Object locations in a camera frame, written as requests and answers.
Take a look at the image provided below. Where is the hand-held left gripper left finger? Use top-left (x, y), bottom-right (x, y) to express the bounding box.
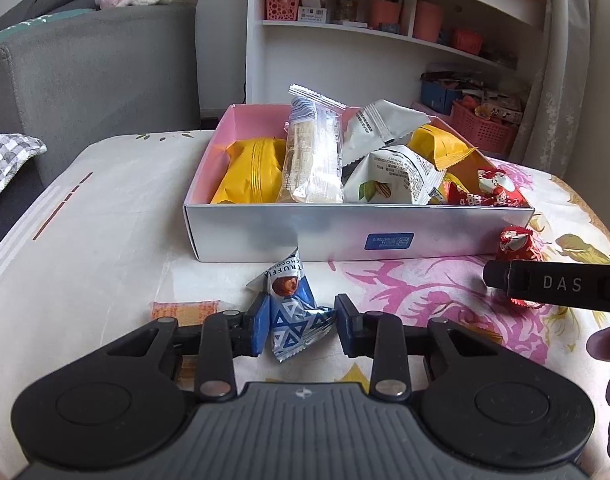
top-left (92, 292), bottom-right (272, 403)

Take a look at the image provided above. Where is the large yellow snack packet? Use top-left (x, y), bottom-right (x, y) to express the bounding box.
top-left (210, 137), bottom-right (288, 205)

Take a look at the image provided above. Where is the grey checked pillow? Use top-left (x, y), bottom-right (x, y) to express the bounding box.
top-left (0, 132), bottom-right (48, 212)

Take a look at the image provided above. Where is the large pink basket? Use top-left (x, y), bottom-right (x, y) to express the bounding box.
top-left (450, 101), bottom-right (518, 156)

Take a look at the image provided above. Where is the white bookshelf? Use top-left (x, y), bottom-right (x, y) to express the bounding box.
top-left (244, 0), bottom-right (549, 111)

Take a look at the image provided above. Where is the orange flat packet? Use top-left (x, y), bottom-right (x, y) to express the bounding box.
top-left (149, 299), bottom-right (221, 327)

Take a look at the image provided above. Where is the white lace curtain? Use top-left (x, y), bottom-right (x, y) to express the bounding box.
top-left (509, 0), bottom-right (610, 182)

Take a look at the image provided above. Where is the blue triangle-print chocolate packet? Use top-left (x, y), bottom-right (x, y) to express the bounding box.
top-left (247, 247), bottom-right (336, 364)

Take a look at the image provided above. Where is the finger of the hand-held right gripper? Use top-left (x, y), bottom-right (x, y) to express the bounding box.
top-left (483, 259), bottom-right (510, 297)

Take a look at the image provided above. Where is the pink cardboard box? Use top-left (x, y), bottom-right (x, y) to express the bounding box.
top-left (183, 103), bottom-right (536, 264)

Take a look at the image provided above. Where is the teal patterned cushion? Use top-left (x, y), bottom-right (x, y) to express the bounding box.
top-left (0, 10), bottom-right (94, 56)

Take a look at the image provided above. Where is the small red-orange basket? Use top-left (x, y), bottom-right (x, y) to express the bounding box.
top-left (452, 28), bottom-right (486, 56)

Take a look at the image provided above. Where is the white triangular snack packet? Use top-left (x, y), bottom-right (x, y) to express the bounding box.
top-left (342, 99), bottom-right (432, 167)

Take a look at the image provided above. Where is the floral table cloth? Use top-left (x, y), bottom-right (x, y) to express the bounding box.
top-left (0, 129), bottom-right (610, 480)

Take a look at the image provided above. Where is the pink perforated basket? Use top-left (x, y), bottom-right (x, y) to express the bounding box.
top-left (264, 0), bottom-right (301, 23)

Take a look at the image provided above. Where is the clear wafer packet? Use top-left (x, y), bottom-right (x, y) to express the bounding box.
top-left (282, 82), bottom-right (348, 205)

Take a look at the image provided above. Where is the flat yellow red-label packet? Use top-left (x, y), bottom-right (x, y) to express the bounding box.
top-left (430, 172), bottom-right (468, 205)

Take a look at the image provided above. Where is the orange pen holder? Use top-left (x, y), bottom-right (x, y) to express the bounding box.
top-left (368, 0), bottom-right (404, 31)

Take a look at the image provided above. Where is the grey sofa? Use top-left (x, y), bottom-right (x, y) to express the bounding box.
top-left (0, 0), bottom-right (202, 196)

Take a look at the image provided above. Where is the white nut snack packet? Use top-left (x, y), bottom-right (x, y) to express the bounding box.
top-left (343, 144), bottom-right (446, 206)

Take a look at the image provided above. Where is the orange plastic container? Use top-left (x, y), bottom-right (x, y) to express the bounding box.
top-left (413, 0), bottom-right (445, 43)

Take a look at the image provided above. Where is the red candy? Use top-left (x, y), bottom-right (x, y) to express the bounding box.
top-left (498, 226), bottom-right (544, 309)
top-left (477, 167), bottom-right (529, 208)
top-left (442, 180), bottom-right (483, 207)

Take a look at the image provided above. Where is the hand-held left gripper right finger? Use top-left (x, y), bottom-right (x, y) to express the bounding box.
top-left (334, 293), bottom-right (516, 403)

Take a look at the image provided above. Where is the yellow crimped snack packet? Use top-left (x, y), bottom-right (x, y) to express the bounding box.
top-left (407, 124), bottom-right (479, 171)

